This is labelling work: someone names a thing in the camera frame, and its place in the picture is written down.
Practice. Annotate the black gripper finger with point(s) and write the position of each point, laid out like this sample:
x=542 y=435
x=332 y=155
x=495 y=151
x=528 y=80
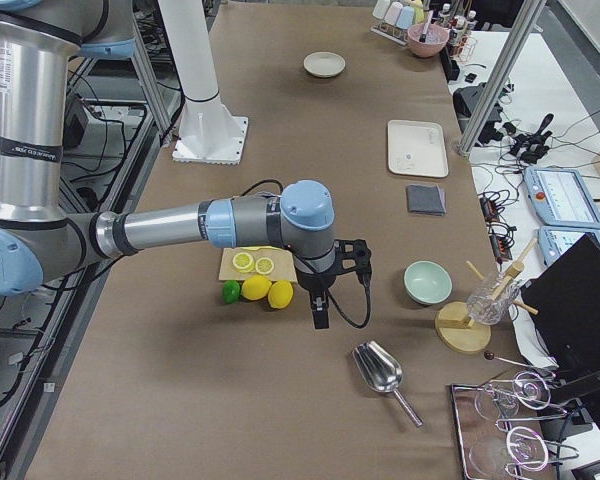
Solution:
x=319 y=310

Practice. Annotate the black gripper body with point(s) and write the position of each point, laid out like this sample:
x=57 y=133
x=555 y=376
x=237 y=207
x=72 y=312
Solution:
x=312 y=283

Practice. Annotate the beige round plate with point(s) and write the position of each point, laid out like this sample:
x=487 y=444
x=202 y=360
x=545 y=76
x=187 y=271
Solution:
x=323 y=64

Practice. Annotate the cream rabbit tray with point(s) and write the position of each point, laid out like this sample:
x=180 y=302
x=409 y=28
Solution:
x=416 y=148

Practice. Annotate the black framed tray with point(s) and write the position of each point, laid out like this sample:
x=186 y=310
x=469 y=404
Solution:
x=497 y=426

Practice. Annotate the whole yellow lemon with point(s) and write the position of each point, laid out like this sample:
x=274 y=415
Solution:
x=280 y=294
x=255 y=287

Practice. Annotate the lemon slice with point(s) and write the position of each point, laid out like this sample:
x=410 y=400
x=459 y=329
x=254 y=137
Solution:
x=243 y=262
x=264 y=265

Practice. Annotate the mint green bowl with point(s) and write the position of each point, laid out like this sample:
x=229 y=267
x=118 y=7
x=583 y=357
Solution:
x=427 y=283

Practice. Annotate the wooden cutting board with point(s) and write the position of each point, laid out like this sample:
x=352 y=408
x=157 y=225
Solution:
x=284 y=264

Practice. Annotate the green lime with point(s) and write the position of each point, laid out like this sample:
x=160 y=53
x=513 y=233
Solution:
x=231 y=291

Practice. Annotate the steel scoop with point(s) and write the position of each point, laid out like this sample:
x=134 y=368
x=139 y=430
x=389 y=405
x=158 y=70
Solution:
x=383 y=374

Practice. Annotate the grey folded cloth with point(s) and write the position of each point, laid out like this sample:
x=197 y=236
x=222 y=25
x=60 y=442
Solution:
x=426 y=199

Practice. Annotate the wooden cup tree stand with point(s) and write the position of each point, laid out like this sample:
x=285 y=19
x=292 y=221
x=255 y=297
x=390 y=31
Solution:
x=462 y=334

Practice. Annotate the clear glass cup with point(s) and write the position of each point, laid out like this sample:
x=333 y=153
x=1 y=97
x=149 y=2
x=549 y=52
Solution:
x=490 y=301

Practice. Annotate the blue teach pendant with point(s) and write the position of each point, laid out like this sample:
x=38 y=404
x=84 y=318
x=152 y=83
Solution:
x=555 y=241
x=561 y=198

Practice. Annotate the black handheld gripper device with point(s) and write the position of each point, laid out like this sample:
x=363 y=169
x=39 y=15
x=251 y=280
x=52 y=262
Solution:
x=531 y=147

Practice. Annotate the black monitor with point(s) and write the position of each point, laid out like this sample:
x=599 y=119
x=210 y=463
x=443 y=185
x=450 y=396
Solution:
x=567 y=297

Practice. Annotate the pink bowl with ice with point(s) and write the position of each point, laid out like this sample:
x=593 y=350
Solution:
x=425 y=47

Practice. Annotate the light blue cup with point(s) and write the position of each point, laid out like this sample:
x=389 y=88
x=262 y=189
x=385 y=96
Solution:
x=405 y=18

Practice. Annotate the white cup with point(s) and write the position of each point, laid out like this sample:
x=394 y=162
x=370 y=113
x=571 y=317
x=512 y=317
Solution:
x=380 y=9

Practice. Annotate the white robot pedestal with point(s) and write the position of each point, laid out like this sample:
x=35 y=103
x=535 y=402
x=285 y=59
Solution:
x=208 y=132

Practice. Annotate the aluminium frame post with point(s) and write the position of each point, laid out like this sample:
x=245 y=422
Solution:
x=521 y=29

